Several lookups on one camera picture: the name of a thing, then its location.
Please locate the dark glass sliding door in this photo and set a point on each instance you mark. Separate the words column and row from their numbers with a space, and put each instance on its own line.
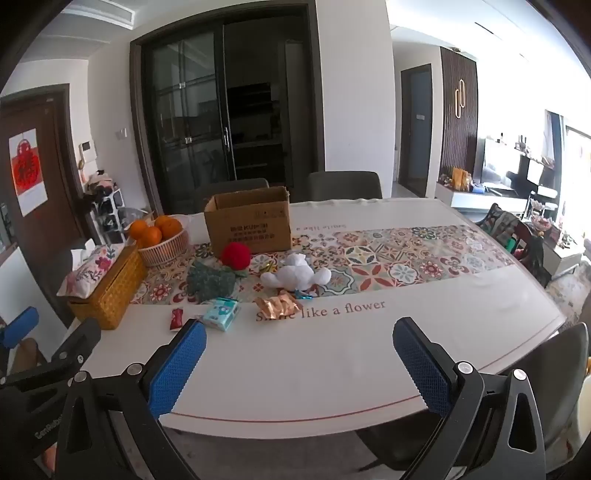
column 254, row 101

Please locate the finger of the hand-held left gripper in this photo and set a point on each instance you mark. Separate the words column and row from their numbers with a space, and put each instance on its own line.
column 76, row 344
column 18, row 325

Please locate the white ribbed fruit basket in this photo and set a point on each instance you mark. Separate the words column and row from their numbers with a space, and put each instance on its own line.
column 164, row 251

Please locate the white plush toy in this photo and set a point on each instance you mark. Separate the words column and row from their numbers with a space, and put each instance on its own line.
column 295, row 274

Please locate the brown cardboard box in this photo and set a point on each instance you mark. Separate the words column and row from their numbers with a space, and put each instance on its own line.
column 249, row 226

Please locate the dark slatted wall panel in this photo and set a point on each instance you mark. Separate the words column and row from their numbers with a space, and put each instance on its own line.
column 457, row 138

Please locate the woven yellow tissue box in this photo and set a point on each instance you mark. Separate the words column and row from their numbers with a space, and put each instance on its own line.
column 113, row 295

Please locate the pile of oranges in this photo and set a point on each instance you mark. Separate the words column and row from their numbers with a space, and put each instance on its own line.
column 150, row 234

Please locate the green scouring pad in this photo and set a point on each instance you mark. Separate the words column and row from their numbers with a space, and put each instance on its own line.
column 207, row 281

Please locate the chair with colourful cushion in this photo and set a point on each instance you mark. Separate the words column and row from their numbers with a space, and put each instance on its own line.
column 503, row 226

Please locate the floral patterned tablecloth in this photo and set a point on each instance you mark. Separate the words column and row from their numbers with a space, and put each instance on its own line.
column 323, row 369

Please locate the dark interior door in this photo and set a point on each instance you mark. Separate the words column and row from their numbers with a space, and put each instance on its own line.
column 415, row 129

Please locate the red yarn pompom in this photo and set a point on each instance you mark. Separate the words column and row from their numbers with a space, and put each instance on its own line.
column 235, row 255

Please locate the white shoe rack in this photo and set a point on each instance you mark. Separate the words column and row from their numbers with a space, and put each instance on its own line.
column 108, row 212

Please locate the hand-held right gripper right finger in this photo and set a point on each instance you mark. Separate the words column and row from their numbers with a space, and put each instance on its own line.
column 422, row 369

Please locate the white low media cabinet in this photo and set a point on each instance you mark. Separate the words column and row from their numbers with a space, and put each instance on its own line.
column 480, row 201

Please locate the brown entrance door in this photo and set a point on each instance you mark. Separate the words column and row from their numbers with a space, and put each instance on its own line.
column 55, row 175

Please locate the white wall intercom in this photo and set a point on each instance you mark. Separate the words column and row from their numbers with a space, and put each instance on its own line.
column 87, row 154

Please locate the gold foil snack wrapper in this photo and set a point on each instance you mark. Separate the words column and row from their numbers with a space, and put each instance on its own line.
column 277, row 305

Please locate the cardboard box with grey bag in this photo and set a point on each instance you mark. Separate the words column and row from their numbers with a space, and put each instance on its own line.
column 138, row 216

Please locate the small red candy packet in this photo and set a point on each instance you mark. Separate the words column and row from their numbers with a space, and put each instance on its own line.
column 176, row 319

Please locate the teal pocket tissue pack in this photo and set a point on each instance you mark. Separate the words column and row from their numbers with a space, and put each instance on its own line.
column 221, row 314

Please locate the floral cushion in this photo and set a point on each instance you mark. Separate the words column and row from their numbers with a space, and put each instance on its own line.
column 87, row 272

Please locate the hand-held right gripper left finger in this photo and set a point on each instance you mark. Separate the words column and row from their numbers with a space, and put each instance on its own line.
column 178, row 369

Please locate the red paper door poster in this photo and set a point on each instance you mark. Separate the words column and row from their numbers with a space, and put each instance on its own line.
column 28, row 173

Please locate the blue foil candy wrapper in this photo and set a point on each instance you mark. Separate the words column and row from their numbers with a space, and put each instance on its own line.
column 305, row 295

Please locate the grey dining chair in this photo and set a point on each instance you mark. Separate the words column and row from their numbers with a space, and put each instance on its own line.
column 231, row 187
column 545, row 369
column 344, row 185

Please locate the flat television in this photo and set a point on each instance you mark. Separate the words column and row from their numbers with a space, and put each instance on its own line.
column 501, row 161

